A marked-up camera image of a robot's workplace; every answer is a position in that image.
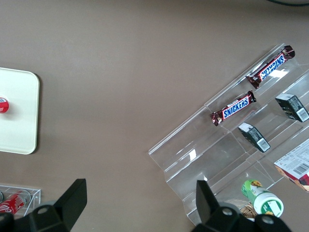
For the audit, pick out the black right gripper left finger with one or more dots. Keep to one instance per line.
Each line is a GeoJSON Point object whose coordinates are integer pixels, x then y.
{"type": "Point", "coordinates": [72, 200]}

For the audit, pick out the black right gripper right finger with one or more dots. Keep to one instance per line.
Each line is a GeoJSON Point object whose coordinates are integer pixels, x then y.
{"type": "Point", "coordinates": [207, 207]}

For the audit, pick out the wicker basket with foil trays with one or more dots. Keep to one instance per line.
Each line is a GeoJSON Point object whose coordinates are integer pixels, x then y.
{"type": "Point", "coordinates": [247, 212]}

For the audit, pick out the cream plastic tray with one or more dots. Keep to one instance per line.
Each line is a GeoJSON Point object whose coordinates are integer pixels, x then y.
{"type": "Point", "coordinates": [19, 116]}

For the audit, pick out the clear acrylic bottle rack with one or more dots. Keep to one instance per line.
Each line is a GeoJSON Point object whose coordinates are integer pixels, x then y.
{"type": "Point", "coordinates": [35, 195]}

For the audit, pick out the green white plastic bottle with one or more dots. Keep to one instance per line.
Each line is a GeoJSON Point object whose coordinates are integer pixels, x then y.
{"type": "Point", "coordinates": [263, 198]}

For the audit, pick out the red cola bottle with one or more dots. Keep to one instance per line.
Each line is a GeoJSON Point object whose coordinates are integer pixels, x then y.
{"type": "Point", "coordinates": [14, 201]}

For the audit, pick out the clear acrylic stepped display stand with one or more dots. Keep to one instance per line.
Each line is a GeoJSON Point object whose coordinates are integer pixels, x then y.
{"type": "Point", "coordinates": [205, 149]}

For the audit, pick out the small black carton box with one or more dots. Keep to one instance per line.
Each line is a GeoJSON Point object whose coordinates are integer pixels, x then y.
{"type": "Point", "coordinates": [292, 107]}
{"type": "Point", "coordinates": [253, 136]}

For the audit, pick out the white red barcode box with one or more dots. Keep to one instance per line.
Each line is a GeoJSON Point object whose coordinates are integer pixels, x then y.
{"type": "Point", "coordinates": [295, 164]}

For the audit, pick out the Snickers chocolate bar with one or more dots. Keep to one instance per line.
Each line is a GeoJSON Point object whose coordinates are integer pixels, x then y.
{"type": "Point", "coordinates": [271, 66]}
{"type": "Point", "coordinates": [233, 108]}

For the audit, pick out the red white yogurt cup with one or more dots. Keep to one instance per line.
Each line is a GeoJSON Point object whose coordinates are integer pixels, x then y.
{"type": "Point", "coordinates": [3, 105]}

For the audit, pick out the brown table cover sheet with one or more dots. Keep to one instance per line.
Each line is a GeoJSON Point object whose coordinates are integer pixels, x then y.
{"type": "Point", "coordinates": [120, 72]}

